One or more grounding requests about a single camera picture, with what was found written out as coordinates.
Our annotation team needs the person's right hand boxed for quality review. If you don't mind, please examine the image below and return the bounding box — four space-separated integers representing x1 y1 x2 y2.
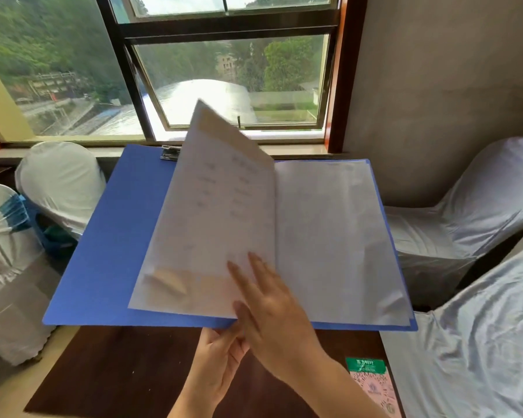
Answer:
227 251 330 383

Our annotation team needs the person's left hand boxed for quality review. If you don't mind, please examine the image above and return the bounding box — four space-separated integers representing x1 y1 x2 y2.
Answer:
187 320 250 404

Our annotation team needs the white paper sheet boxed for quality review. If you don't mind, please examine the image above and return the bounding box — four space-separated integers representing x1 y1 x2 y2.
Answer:
128 99 276 320

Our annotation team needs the blue clipboard folder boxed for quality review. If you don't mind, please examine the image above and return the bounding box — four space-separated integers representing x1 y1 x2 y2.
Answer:
42 144 418 332

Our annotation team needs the person's left forearm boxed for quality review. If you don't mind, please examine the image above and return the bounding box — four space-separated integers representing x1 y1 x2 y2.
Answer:
167 385 212 418

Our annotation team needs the person's right forearm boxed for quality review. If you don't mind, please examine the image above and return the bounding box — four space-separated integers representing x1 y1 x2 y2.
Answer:
285 352 392 418

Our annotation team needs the stack of white papers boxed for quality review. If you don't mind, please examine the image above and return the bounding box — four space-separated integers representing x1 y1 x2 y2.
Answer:
274 159 413 328

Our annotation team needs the pink and green sticker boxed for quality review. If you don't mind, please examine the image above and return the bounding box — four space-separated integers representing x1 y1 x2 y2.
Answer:
345 357 403 418

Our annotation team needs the blue plastic basket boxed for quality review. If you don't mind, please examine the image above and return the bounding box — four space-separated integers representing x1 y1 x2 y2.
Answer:
23 195 80 260

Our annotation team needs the brown wooden window trim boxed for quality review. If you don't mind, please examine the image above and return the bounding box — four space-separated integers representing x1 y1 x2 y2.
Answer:
324 0 369 154

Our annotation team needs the white covered chair with ribbon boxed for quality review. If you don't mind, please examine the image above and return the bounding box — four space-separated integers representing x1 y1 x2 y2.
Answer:
0 183 65 367

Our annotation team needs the grey stone window sill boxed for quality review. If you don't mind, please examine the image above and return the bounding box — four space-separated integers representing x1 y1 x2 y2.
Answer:
0 141 350 167

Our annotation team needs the blue chair ribbon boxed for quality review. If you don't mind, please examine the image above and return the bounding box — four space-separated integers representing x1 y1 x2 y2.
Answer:
0 194 32 234

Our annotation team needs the dark metal window frame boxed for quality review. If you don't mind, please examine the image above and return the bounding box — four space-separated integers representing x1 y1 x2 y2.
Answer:
94 0 345 144

